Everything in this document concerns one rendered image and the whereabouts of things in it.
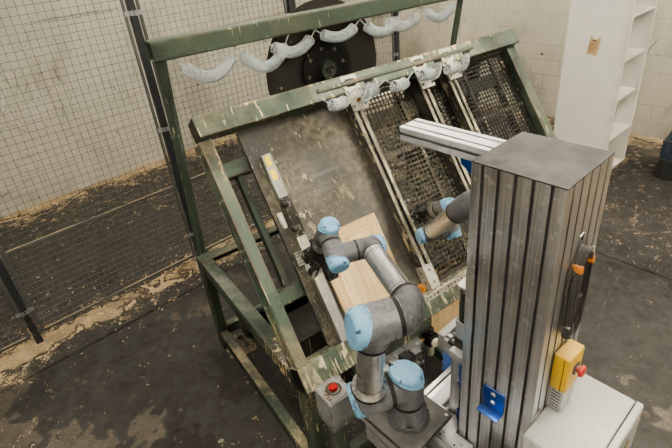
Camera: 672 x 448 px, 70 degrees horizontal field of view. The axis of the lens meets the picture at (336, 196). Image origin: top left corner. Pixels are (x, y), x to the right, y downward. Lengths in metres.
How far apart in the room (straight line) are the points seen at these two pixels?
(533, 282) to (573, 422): 0.54
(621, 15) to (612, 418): 4.21
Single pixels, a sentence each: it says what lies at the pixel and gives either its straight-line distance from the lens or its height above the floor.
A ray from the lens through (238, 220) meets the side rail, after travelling 2.18.
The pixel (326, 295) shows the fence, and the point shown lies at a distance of 2.29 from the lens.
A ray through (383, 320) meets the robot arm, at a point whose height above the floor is 1.65.
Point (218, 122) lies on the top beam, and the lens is 2.23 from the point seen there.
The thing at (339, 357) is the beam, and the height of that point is 0.87.
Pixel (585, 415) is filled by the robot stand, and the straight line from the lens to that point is 1.76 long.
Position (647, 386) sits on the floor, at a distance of 3.65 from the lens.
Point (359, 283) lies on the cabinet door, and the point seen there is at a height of 1.05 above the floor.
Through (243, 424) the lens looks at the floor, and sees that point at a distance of 3.29.
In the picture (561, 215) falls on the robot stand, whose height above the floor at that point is 1.96.
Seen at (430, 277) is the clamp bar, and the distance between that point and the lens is 2.55.
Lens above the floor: 2.57
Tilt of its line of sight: 29 degrees down
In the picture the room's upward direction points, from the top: 6 degrees counter-clockwise
